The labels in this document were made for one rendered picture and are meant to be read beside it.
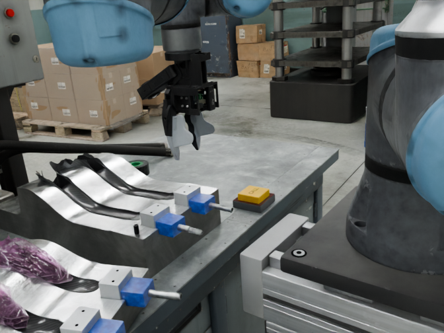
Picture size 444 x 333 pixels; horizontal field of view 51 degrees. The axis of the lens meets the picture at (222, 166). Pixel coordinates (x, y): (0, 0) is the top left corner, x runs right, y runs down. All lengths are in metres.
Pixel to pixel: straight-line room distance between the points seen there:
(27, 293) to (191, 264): 0.31
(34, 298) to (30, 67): 1.06
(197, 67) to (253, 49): 6.89
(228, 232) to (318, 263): 0.58
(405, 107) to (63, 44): 0.24
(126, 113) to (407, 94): 4.79
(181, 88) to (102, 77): 3.93
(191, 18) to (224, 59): 7.05
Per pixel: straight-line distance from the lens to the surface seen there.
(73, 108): 5.14
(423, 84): 0.32
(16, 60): 1.72
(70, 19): 0.34
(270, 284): 0.60
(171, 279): 0.92
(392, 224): 0.49
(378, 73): 0.46
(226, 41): 7.85
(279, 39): 5.04
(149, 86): 0.95
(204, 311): 1.12
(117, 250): 0.95
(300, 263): 0.50
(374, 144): 0.49
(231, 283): 1.19
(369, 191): 0.51
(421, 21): 0.33
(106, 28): 0.33
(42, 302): 0.83
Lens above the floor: 1.30
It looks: 20 degrees down
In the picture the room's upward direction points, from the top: 4 degrees counter-clockwise
